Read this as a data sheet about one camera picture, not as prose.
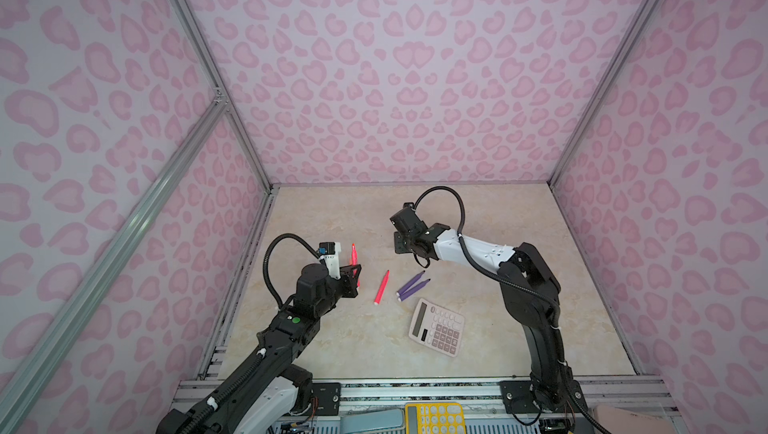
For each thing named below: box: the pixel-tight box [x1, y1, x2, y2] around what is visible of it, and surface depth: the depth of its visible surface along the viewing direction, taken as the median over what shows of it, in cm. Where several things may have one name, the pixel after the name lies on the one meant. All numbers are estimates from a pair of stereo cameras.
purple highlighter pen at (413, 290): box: [397, 278, 431, 302], surface depth 93 cm
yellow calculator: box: [405, 402, 466, 434], surface depth 71 cm
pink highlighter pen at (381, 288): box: [374, 270, 391, 305], surface depth 94 cm
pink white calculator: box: [408, 298, 466, 357], surface depth 84 cm
